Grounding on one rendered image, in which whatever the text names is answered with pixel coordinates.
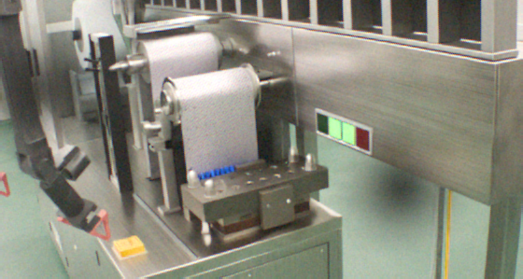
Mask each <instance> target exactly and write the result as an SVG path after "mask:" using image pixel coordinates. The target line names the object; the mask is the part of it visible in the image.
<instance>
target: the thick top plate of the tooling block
mask: <svg viewBox="0 0 523 279"><path fill-rule="evenodd" d="M299 158H300V161H298V162H288V158H285V159H284V160H278V161H274V162H270V163H265V167H261V168H258V169H254V170H251V171H247V172H243V173H239V174H238V173H236V172H231V173H227V174H220V175H216V176H212V177H209V178H206V179H202V180H200V183H201V186H200V187H197V188H190V187H189V186H187V185H188V183H186V184H182V185H180V187H181V197H182V199H183V204H184V205H185V206H187V207H188V208H189V209H190V210H191V211H192V212H193V213H194V214H196V215H197V216H198V217H199V218H200V219H201V220H203V221H204V223H206V222H210V221H214V220H218V219H221V218H224V217H227V216H233V215H236V214H240V213H243V212H246V211H250V210H253V209H257V208H260V205H259V191H263V190H267V189H270V188H276V187H280V186H284V185H287V183H290V184H291V185H292V193H293V198H297V197H300V196H304V195H306V194H310V193H313V192H316V191H320V190H322V189H323V188H329V187H330V184H329V169H327V168H325V167H323V166H321V165H318V164H316V167H317V169H316V170H314V171H306V170H305V169H304V167H305V157H303V156H301V155H299ZM208 179H211V180H213V181H214V183H215V188H216V192H217V194H218V196H217V197H215V198H206V197H205V182H206V181H207V180H208Z"/></svg>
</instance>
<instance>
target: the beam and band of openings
mask: <svg viewBox="0 0 523 279"><path fill-rule="evenodd" d="M160 9H166V10H173V11H186V12H192V13H199V14H206V15H210V14H218V13H221V14H224V13H225V14H226V15H228V14H230V15H231V18H232V19H239V20H240V19H246V20H253V21H265V22H271V23H279V24H280V25H286V26H292V27H299V28H305V29H312V30H320V31H326V32H333V33H338V34H345V35H351V36H357V37H364V38H371V39H377V40H384V41H389V42H390V43H397V44H403V45H409V46H416V47H422V48H424V49H434V50H440V51H446V52H452V53H457V54H458V55H464V56H471V57H476V58H483V59H489V60H491V61H497V60H500V59H504V58H508V57H513V56H514V57H516V56H518V49H517V48H516V37H517V27H516V24H517V0H160ZM309 18H311V19H309ZM343 21H344V22H343ZM375 26H380V27H375ZM416 33H420V34H416ZM423 34H427V35H423ZM461 39H467V40H461ZM468 40H472V41H468ZM474 42H481V43H474Z"/></svg>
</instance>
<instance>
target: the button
mask: <svg viewBox="0 0 523 279"><path fill-rule="evenodd" d="M113 243H114V248H115V250H116V251H117V252H118V254H119V255H120V257H121V258H124V257H126V258H127V257H129V256H133V255H136V254H139V253H142V252H145V249H144V245H143V244H142V243H141V241H140V240H139V239H138V238H137V237H136V236H133V237H129V238H126V239H122V240H120V241H117V242H116V241H114V242H113Z"/></svg>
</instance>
